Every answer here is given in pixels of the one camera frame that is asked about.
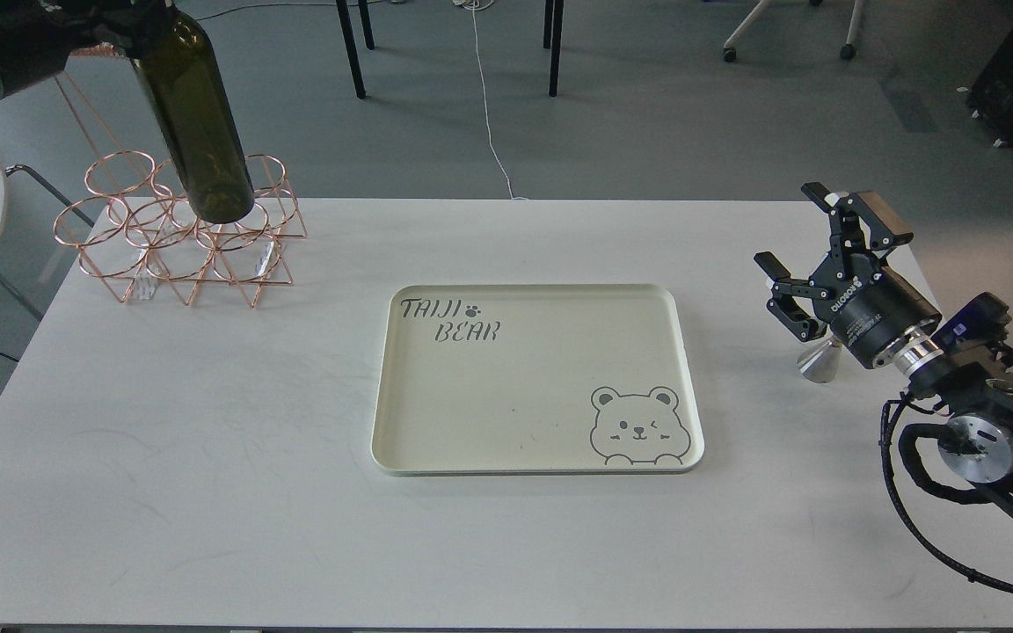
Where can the white office chair base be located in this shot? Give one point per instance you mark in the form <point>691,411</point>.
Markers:
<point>847,52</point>

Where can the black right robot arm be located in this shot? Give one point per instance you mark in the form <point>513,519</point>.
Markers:
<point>953,425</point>

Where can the cream tray with bear print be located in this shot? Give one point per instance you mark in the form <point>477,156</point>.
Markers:
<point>529,379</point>

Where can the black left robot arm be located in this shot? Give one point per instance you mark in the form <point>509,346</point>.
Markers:
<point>38,37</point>

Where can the copper wire wine rack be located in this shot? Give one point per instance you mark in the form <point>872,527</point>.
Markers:
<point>136,232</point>

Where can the dark green wine bottle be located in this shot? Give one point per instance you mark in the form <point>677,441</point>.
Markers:
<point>179,73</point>

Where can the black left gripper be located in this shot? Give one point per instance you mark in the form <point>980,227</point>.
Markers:
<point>134,28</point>

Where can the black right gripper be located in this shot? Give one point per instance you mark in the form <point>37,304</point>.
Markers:
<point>869,306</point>

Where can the silver metal jigger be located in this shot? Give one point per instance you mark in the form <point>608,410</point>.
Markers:
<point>819,363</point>

